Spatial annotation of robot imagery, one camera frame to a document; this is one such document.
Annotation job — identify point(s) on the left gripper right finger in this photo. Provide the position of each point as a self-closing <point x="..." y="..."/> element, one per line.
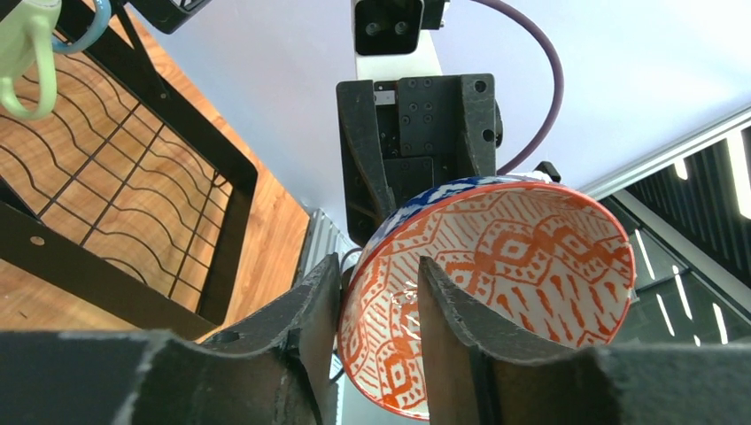
<point x="481" y="368"/>

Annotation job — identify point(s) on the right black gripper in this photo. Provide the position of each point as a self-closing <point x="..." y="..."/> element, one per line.
<point x="411" y="135"/>

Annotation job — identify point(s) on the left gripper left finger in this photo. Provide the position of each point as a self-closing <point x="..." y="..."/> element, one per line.
<point x="270" y="368"/>

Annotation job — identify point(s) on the red patterned bowl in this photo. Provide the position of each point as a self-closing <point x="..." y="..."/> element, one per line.
<point x="550" y="259"/>

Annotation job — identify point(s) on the black wire dish rack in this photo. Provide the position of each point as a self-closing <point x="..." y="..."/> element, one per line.
<point x="126" y="196"/>

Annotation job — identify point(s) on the blue mug yellow inside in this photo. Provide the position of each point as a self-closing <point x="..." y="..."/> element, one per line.
<point x="98" y="25"/>

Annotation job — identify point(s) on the green handled cream mug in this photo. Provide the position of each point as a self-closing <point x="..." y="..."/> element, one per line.
<point x="26" y="41"/>

